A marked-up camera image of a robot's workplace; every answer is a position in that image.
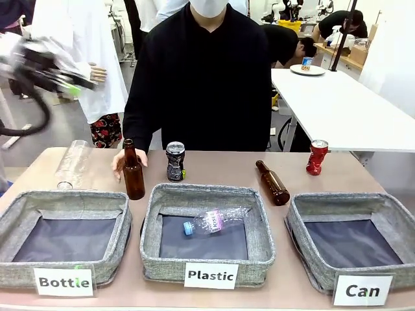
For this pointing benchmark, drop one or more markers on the white face mask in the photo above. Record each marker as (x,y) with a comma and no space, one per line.
(207,7)

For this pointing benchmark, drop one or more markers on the white plate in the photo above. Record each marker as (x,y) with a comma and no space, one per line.
(308,72)

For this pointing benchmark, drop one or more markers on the person with pink belt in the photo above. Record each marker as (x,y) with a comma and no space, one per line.
(13,13)

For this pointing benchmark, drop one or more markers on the bending person in black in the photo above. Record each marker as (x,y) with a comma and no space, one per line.
(285,42)

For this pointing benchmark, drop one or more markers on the white Can label card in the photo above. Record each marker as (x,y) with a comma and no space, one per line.
(362,291)

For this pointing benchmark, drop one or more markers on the cardboard box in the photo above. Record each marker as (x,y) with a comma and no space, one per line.
(358,54)

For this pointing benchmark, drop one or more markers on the white Bottle label card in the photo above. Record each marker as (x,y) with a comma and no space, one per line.
(64,282)

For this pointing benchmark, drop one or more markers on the small blue food can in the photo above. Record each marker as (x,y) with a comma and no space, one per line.
(307,64)

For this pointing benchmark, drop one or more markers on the white partition panel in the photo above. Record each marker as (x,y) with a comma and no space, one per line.
(389,58)

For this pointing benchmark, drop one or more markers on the crushed red soda can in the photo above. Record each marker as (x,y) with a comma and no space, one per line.
(317,160)

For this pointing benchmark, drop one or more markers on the yellow plastic bin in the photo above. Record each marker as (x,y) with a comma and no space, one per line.
(289,25)

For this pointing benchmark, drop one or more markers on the black stand pole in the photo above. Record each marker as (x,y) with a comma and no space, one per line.
(342,32)

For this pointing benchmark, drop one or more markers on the grey fabric basket labelled Plastic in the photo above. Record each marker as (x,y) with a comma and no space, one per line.
(207,194)

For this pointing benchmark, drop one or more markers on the grey fabric basket labelled Can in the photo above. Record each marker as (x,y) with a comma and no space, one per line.
(343,204)

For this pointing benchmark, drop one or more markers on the mannequin in white shirt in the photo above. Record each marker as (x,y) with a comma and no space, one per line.
(84,39)

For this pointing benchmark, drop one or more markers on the brown glass beer bottle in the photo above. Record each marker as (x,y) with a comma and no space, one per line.
(133,178)
(274,186)

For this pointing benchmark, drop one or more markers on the wooden workbench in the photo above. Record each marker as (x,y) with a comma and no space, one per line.
(348,60)

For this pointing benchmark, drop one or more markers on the red floral skirt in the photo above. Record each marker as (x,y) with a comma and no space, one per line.
(105,129)

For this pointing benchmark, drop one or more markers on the background person at bench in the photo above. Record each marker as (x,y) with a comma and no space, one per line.
(343,22)

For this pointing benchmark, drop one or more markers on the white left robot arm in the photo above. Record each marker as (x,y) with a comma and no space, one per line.
(8,56)

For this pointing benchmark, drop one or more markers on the white side table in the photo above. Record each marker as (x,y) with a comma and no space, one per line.
(337,107)

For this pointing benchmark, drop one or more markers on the person in black sweater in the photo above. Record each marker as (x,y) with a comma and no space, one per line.
(201,81)

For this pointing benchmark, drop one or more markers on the large clear plastic bottle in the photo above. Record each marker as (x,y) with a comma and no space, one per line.
(73,163)

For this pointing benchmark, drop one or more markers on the person's right hand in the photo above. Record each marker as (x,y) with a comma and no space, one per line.
(117,165)

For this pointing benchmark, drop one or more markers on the small blue-capped plastic bottle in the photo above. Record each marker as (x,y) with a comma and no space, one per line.
(215,222)

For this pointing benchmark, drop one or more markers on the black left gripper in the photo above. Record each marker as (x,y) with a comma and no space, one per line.
(39,66)

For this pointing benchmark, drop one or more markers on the white spray bottle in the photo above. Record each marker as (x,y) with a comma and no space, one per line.
(334,36)

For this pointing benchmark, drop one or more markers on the crushed black drink can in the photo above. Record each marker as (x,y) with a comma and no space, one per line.
(175,163)

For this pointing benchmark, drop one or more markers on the grey fabric basket labelled Bottle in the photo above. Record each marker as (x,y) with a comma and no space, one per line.
(65,201)

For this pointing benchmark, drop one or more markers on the white Plastic label card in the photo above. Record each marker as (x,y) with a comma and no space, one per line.
(211,275)

